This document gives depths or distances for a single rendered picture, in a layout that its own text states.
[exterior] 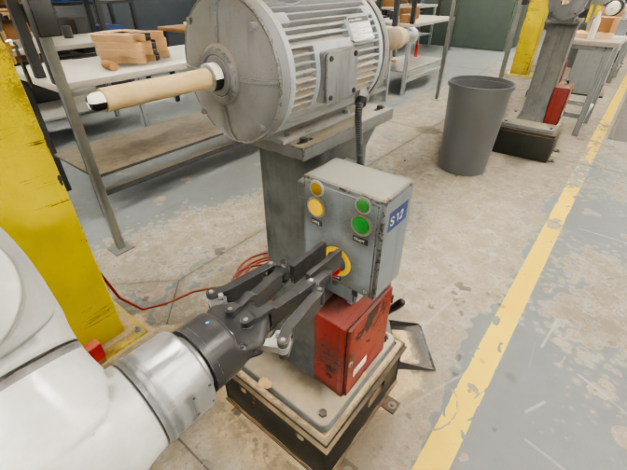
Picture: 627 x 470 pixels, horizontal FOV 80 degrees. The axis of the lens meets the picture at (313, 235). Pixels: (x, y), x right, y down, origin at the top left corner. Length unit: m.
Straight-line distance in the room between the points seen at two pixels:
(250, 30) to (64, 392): 0.54
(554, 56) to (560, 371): 2.77
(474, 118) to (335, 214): 2.72
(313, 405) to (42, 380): 1.01
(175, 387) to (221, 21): 0.56
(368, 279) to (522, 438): 1.20
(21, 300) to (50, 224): 1.30
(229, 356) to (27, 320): 0.17
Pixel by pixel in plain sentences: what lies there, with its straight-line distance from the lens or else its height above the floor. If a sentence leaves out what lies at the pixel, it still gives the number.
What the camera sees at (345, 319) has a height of 0.62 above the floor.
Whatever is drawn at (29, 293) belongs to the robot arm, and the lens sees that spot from 0.35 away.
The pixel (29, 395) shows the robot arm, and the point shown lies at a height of 1.15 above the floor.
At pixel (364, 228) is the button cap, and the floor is 1.07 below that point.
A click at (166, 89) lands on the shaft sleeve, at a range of 0.66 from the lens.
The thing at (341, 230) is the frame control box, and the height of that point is 1.04.
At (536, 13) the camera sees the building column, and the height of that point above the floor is 0.93.
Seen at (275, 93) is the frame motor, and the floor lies 1.23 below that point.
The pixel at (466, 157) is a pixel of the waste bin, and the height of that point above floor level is 0.17.
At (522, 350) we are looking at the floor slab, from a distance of 2.01.
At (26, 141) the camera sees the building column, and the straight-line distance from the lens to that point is 1.54.
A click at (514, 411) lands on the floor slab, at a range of 1.79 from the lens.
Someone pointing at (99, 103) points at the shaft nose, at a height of 1.25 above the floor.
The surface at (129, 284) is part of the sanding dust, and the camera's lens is 2.31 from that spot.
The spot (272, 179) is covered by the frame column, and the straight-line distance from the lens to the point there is 0.96.
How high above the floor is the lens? 1.39
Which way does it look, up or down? 34 degrees down
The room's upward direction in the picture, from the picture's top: straight up
